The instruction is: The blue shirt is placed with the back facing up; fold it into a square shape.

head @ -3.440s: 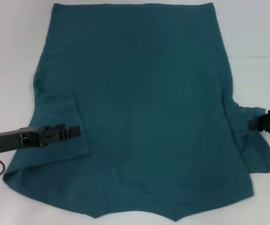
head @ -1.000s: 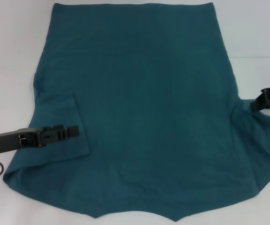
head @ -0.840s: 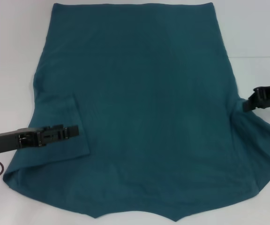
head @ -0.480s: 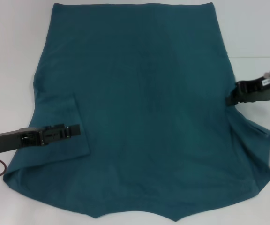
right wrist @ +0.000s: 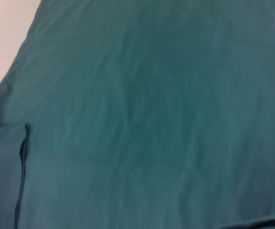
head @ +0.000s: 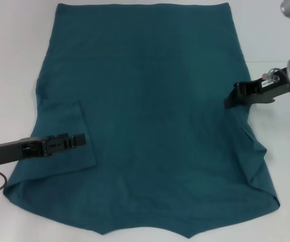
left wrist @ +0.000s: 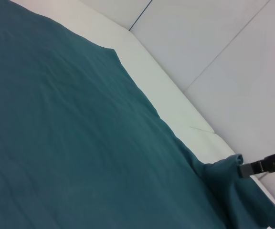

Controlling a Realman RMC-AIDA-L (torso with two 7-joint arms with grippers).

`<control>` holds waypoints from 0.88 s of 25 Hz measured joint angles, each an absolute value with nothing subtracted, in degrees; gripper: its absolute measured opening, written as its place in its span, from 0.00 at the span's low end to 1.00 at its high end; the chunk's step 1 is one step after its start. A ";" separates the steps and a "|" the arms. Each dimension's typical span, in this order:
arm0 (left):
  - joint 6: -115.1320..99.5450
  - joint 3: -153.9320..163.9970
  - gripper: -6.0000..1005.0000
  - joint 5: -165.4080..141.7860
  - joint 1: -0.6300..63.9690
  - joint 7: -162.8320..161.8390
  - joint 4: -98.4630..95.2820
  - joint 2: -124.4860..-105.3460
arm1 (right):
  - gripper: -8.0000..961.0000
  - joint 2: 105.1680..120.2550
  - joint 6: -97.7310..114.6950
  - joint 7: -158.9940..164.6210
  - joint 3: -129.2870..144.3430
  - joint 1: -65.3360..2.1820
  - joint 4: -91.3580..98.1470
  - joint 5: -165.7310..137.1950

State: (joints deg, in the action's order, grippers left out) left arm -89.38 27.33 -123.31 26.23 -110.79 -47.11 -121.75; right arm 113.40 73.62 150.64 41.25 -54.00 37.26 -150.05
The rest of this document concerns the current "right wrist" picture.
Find teal blue t-shirt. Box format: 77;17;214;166
0;0;275;229

